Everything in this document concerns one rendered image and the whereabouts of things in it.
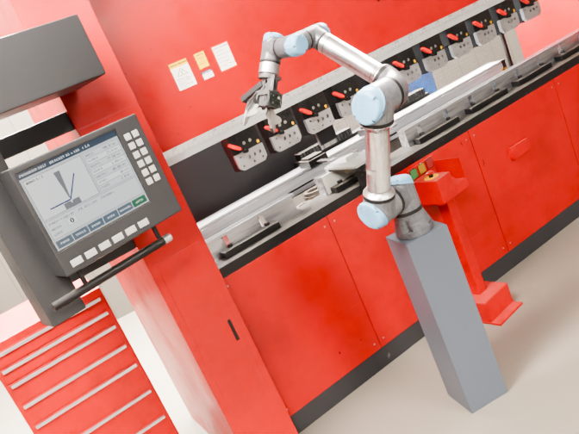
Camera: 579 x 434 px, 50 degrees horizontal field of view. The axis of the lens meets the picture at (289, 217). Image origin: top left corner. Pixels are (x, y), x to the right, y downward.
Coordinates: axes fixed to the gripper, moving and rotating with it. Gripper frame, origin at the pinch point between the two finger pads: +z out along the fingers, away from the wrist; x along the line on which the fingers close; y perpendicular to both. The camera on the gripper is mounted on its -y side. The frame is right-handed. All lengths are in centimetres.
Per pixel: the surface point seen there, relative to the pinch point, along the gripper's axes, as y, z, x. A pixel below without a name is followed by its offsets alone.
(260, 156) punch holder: -37, 4, 37
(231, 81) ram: -43, -26, 19
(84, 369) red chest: -68, 104, -19
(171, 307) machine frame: -29, 71, -7
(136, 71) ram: -55, -21, -20
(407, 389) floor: 18, 100, 94
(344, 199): -15, 18, 72
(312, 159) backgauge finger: -46, -2, 81
